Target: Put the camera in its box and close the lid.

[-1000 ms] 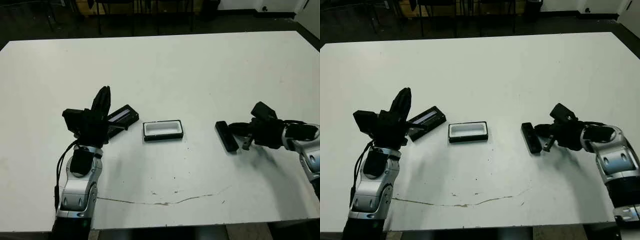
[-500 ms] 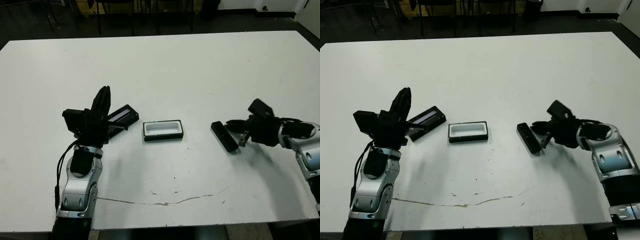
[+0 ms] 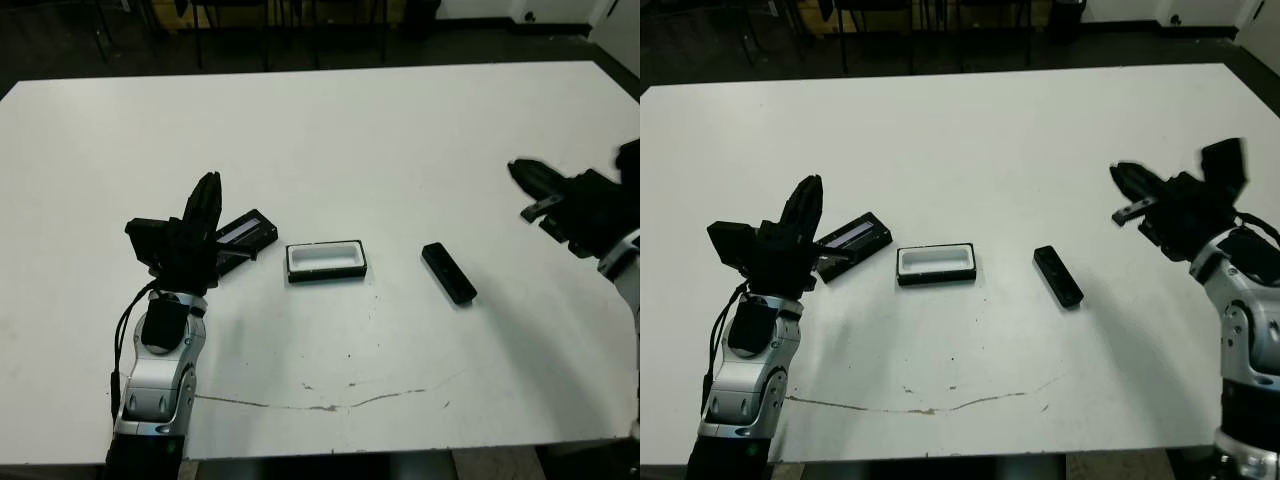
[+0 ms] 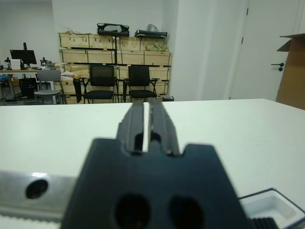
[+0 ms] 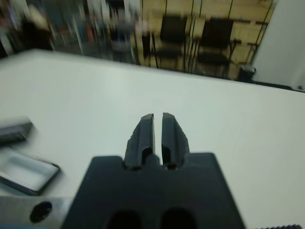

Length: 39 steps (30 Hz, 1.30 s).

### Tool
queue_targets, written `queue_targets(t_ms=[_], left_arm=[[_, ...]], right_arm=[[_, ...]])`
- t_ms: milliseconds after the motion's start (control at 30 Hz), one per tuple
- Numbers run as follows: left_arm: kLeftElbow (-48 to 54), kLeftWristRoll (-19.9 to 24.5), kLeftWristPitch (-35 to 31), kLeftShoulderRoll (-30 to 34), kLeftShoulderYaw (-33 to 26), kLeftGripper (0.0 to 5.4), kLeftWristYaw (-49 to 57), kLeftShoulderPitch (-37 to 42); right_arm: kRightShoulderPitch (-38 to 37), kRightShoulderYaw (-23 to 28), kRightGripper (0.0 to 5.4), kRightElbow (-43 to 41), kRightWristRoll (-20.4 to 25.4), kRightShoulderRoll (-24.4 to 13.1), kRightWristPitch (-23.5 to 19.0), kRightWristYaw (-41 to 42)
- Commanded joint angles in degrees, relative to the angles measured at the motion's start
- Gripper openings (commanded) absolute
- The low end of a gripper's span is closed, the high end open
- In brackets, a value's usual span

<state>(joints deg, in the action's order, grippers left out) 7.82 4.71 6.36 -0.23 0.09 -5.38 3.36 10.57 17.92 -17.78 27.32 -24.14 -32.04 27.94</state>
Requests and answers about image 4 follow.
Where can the black box base white insert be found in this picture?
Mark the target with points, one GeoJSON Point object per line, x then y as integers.
{"type": "Point", "coordinates": [269, 205]}

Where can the black computer monitor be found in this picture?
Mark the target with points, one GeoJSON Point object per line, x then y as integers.
{"type": "Point", "coordinates": [22, 57]}

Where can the black webcam on monitor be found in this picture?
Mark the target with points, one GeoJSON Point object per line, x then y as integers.
{"type": "Point", "coordinates": [24, 46]}

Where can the white plastic bag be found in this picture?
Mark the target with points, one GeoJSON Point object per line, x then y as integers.
{"type": "Point", "coordinates": [152, 26]}

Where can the grey plastic chair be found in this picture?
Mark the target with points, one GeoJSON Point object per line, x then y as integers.
{"type": "Point", "coordinates": [48, 76]}

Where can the wooden office desk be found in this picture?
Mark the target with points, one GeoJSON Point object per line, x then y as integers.
{"type": "Point", "coordinates": [14, 70]}

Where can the black waste bin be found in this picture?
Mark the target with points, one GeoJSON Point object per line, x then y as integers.
{"type": "Point", "coordinates": [168, 97]}

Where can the large brown cardboard box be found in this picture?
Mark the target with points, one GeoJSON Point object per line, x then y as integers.
{"type": "Point", "coordinates": [294, 71]}

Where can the black stand pole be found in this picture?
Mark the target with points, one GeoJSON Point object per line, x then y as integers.
{"type": "Point", "coordinates": [116, 52]}

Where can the black mesh office chair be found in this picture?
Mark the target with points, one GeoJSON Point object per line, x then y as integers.
{"type": "Point", "coordinates": [139, 75]}
{"type": "Point", "coordinates": [102, 75]}

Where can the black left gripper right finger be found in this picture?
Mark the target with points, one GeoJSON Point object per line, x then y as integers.
{"type": "Point", "coordinates": [164, 133]}

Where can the small white box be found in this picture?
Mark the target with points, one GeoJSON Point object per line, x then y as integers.
{"type": "Point", "coordinates": [15, 64]}

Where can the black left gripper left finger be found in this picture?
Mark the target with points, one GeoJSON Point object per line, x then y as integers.
{"type": "Point", "coordinates": [133, 128]}

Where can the black computer tower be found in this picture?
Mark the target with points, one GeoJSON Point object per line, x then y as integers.
{"type": "Point", "coordinates": [27, 87]}

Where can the white door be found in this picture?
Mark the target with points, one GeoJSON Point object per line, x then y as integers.
{"type": "Point", "coordinates": [257, 35]}

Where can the flat black bag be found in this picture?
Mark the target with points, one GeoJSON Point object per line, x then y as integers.
{"type": "Point", "coordinates": [150, 33]}

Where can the small black desktop robot arm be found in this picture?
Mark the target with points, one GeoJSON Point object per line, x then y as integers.
{"type": "Point", "coordinates": [45, 62]}

